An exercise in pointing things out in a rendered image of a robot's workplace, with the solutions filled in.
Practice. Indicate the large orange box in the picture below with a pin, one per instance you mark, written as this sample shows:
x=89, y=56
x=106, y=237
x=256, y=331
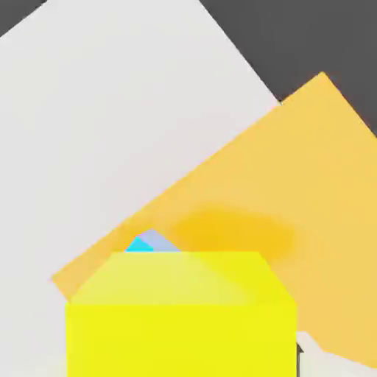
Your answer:
x=309, y=176

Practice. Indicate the small yellow cube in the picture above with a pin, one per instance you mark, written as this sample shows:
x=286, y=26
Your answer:
x=179, y=332

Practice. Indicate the small cyan cube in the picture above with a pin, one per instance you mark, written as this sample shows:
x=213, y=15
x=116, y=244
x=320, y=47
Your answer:
x=147, y=243

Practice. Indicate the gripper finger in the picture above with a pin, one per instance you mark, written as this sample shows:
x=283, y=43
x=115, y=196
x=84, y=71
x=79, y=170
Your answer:
x=321, y=365

